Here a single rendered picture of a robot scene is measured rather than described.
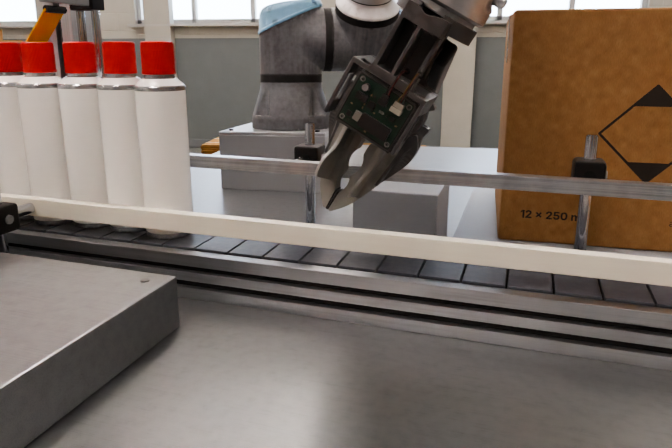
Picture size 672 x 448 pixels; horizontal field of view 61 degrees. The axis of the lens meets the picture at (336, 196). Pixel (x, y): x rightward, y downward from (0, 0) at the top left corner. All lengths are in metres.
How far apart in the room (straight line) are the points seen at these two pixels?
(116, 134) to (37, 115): 0.10
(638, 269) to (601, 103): 0.25
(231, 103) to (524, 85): 5.91
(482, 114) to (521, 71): 5.41
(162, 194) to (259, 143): 0.43
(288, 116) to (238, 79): 5.44
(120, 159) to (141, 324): 0.22
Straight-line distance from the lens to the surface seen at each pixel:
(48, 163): 0.72
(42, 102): 0.71
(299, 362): 0.49
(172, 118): 0.62
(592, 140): 0.62
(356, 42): 1.07
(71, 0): 0.76
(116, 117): 0.65
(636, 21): 0.72
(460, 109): 6.00
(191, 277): 0.60
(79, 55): 0.69
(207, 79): 6.60
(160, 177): 0.63
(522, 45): 0.70
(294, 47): 1.06
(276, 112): 1.05
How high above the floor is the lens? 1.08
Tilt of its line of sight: 14 degrees down
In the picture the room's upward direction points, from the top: straight up
